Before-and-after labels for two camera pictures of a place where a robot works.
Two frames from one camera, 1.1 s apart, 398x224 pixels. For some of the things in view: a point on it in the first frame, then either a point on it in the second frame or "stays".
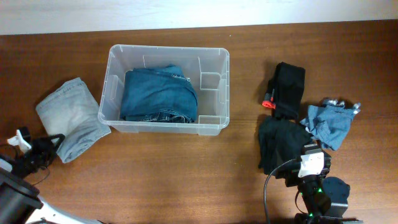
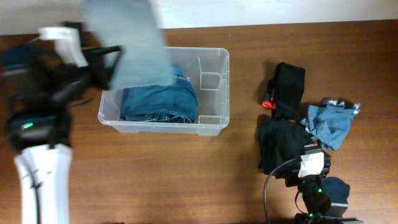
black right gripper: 290,173 stays
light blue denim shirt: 329,123 stays
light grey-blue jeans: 71,111 -> 135,29
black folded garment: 280,141 stays
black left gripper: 44,154 -> 102,78
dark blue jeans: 158,94 stays
